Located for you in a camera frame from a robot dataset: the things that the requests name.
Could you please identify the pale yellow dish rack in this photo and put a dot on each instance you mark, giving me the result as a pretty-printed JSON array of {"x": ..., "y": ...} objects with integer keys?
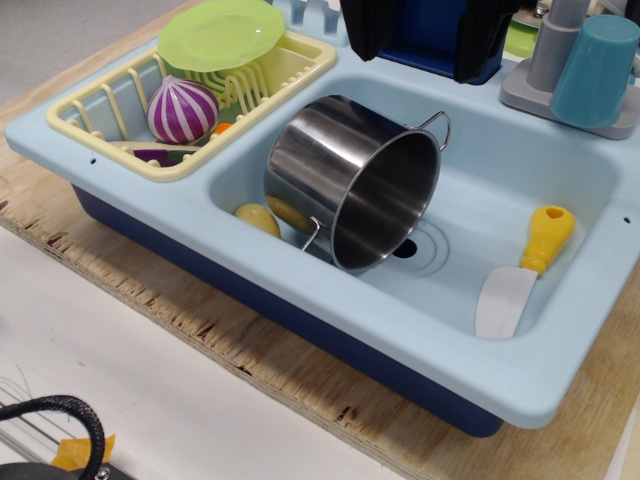
[{"x": 295, "y": 65}]

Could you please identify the purple toy eggplant slice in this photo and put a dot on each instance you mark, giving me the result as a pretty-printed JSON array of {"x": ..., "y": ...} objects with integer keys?
[{"x": 155, "y": 156}]

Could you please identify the yellow handled toy knife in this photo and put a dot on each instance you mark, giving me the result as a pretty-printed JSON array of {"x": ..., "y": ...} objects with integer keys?
[{"x": 506, "y": 290}]

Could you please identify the orange toy carrot piece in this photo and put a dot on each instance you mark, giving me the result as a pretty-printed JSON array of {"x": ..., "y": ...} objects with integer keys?
[{"x": 222, "y": 127}]

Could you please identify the yellow toy potato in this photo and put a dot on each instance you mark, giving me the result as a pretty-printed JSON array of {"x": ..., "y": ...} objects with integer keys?
[{"x": 260, "y": 217}]

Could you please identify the grey toy faucet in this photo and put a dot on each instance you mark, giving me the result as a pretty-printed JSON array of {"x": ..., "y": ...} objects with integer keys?
[{"x": 530, "y": 85}]

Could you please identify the light blue toy sink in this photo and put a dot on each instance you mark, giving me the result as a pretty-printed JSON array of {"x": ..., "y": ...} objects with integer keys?
[{"x": 407, "y": 323}]

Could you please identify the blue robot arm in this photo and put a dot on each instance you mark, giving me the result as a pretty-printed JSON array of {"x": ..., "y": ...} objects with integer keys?
[{"x": 425, "y": 35}]

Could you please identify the purple striped toy onion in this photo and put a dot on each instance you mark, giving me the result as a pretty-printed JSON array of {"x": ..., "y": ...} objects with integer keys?
[{"x": 182, "y": 111}]

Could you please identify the green plastic plate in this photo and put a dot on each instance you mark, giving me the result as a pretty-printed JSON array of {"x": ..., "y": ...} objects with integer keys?
[{"x": 219, "y": 35}]

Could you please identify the green plate in background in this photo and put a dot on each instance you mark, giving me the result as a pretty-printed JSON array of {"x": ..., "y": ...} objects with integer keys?
[{"x": 522, "y": 34}]

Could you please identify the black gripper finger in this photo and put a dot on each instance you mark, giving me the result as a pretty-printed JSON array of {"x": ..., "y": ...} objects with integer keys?
[
  {"x": 481, "y": 35},
  {"x": 370, "y": 25}
]

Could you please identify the stainless steel pot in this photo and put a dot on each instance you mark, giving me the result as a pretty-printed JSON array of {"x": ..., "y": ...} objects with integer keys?
[{"x": 353, "y": 181}]

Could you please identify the wooden plywood board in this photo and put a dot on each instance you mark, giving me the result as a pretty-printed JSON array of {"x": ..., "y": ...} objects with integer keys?
[{"x": 194, "y": 385}]

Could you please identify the teal plastic cup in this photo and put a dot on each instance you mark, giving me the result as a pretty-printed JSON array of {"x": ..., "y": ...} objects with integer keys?
[{"x": 592, "y": 86}]

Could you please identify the yellow tape piece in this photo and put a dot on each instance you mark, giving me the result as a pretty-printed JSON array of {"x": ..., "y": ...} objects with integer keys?
[{"x": 74, "y": 454}]

